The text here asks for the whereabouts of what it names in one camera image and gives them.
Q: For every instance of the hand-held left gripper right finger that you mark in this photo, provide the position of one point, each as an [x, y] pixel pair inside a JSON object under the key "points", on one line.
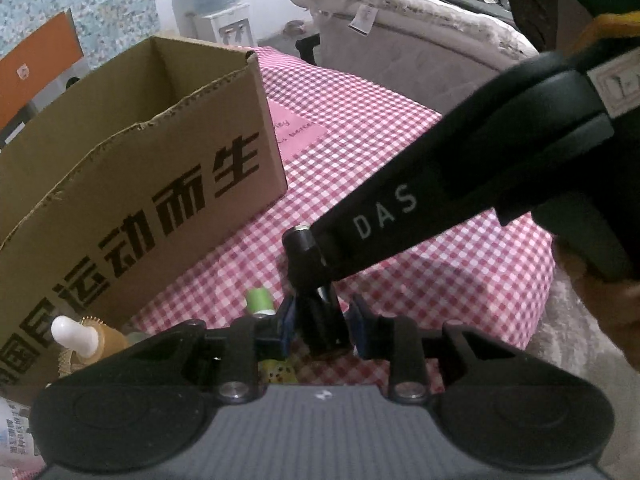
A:
{"points": [[358, 327]]}

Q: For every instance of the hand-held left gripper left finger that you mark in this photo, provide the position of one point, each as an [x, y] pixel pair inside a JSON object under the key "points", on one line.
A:
{"points": [[282, 327]]}

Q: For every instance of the green dropper bottle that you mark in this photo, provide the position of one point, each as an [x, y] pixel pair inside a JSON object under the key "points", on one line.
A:
{"points": [[75, 337]]}

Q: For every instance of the grey bed base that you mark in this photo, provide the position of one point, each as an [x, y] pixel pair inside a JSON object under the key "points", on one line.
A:
{"points": [[380, 60]]}

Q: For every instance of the small green tube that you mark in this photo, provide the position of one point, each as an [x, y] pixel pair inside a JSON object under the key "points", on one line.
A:
{"points": [[258, 302]]}

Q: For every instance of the white water dispenser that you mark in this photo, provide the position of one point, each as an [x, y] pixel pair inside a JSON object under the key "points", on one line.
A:
{"points": [[227, 25]]}

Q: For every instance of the pink checkered tablecloth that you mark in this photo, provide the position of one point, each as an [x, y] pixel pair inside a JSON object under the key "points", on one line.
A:
{"points": [[375, 160]]}

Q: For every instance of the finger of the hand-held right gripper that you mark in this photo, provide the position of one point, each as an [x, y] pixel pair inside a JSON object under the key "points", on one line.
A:
{"points": [[305, 260]]}

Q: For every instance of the yellow patterned item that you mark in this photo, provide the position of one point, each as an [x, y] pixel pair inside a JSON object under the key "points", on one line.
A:
{"points": [[278, 373]]}

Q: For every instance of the brown cardboard box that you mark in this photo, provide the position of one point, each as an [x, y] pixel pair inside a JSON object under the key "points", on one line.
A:
{"points": [[150, 185]]}

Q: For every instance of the pink card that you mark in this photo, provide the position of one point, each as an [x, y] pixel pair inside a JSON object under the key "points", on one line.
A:
{"points": [[295, 132]]}

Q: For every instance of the white bottle with green band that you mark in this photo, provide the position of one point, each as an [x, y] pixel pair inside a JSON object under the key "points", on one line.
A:
{"points": [[17, 435]]}

